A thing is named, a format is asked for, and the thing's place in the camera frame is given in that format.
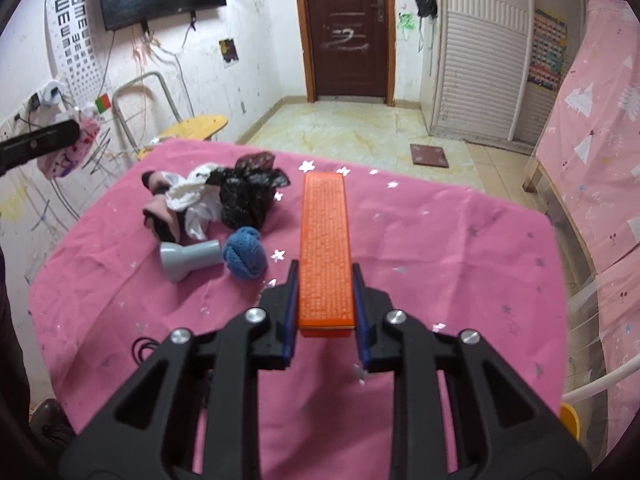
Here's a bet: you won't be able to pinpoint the brown square board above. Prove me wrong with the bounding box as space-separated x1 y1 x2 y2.
410 144 449 168

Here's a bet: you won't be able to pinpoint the wooden bed frame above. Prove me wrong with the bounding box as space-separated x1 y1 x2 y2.
522 155 601 281

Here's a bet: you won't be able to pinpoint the pink tree print curtain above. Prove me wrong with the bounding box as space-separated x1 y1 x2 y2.
522 0 640 411

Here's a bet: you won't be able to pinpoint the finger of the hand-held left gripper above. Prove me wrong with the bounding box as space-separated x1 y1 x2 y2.
0 120 81 177

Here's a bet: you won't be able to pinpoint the blue rolled sock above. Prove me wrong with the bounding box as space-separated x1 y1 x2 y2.
222 226 267 281

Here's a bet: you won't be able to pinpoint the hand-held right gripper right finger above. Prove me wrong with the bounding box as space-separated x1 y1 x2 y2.
351 262 593 480

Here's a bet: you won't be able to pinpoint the white metal rail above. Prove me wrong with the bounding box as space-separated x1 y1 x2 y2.
562 355 640 406

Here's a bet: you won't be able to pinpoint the grey plastic funnel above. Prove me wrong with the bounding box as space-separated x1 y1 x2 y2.
160 240 222 283

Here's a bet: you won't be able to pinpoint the black hair ties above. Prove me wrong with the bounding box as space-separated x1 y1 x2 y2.
132 337 162 362

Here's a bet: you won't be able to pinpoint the colourful chart poster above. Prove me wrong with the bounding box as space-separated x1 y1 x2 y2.
527 7 568 91

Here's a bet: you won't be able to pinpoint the pink black sock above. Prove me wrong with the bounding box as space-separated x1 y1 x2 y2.
141 170 182 243

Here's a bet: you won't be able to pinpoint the white wall socket adapter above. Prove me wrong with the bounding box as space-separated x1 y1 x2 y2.
30 80 66 111

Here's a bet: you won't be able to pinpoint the white cloth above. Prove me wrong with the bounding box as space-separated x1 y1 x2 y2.
167 162 223 241

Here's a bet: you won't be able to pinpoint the chair with yellow seat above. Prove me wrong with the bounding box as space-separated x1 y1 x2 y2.
112 72 228 157

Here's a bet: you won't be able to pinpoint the pink star tablecloth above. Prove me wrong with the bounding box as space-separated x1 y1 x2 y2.
27 137 568 480

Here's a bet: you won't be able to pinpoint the person's dark clothing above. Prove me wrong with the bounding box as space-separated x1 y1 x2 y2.
0 247 31 411

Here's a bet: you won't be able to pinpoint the white louvered wardrobe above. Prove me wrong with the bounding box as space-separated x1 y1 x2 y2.
420 0 591 146

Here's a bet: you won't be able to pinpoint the brown door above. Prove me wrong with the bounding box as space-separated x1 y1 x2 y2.
295 0 396 106

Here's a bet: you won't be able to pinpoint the pink patterned cloth item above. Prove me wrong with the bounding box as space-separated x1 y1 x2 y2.
39 114 102 181

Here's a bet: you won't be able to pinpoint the yellow stool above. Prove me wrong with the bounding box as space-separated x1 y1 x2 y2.
560 402 581 443

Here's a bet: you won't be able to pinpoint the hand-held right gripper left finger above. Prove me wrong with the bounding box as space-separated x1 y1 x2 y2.
57 259 301 480

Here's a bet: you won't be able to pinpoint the eye chart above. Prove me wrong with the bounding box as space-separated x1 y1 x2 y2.
45 0 108 106

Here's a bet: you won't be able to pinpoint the orange rectangular box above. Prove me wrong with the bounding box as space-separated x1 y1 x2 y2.
297 172 357 338

